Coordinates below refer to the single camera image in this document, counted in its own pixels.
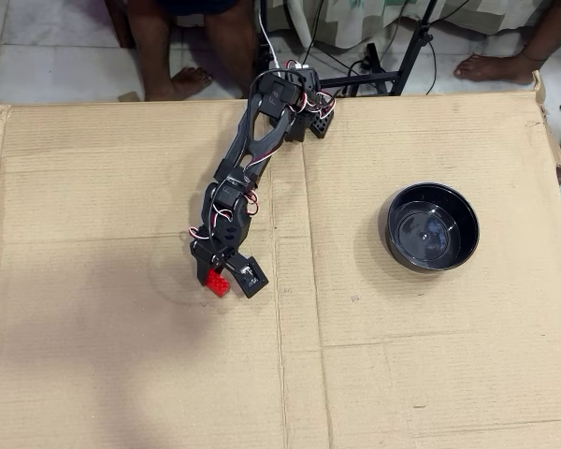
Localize black gripper body with motor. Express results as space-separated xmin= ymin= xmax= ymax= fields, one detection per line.
xmin=188 ymin=218 xmax=252 ymax=275

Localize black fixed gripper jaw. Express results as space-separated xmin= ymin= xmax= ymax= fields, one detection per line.
xmin=213 ymin=254 xmax=238 ymax=282

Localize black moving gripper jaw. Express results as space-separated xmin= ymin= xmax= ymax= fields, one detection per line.
xmin=195 ymin=255 xmax=213 ymax=288

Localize red lego block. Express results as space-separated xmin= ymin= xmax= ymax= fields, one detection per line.
xmin=204 ymin=268 xmax=234 ymax=299

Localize brown cardboard sheet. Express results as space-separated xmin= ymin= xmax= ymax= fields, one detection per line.
xmin=0 ymin=69 xmax=561 ymax=449

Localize bare lower leg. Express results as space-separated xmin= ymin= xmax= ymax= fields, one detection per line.
xmin=204 ymin=0 xmax=259 ymax=99

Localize black round plastic bowl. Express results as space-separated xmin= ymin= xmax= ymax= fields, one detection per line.
xmin=379 ymin=181 xmax=481 ymax=275

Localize bare leg with foot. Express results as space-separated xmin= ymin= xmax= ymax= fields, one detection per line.
xmin=128 ymin=0 xmax=215 ymax=102

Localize dark blue shorts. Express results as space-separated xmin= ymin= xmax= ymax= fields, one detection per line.
xmin=156 ymin=0 xmax=242 ymax=19

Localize dark wooden furniture leg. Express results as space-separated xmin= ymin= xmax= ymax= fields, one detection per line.
xmin=105 ymin=0 xmax=137 ymax=50

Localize black metal tripod stand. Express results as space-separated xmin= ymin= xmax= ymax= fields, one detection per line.
xmin=317 ymin=0 xmax=443 ymax=98

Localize bare foot with anklet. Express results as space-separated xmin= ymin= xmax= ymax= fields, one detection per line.
xmin=453 ymin=0 xmax=561 ymax=86

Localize small black gripper camera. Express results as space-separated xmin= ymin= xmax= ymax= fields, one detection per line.
xmin=231 ymin=253 xmax=270 ymax=299

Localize black metal frame post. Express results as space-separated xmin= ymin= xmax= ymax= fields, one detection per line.
xmin=256 ymin=36 xmax=271 ymax=76

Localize white cable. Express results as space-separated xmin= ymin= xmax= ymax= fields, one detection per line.
xmin=258 ymin=0 xmax=285 ymax=67

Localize thin black hanging cable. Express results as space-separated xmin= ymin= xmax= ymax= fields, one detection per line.
xmin=302 ymin=0 xmax=327 ymax=65

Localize thin black floor cable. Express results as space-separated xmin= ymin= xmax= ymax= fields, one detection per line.
xmin=423 ymin=27 xmax=439 ymax=96

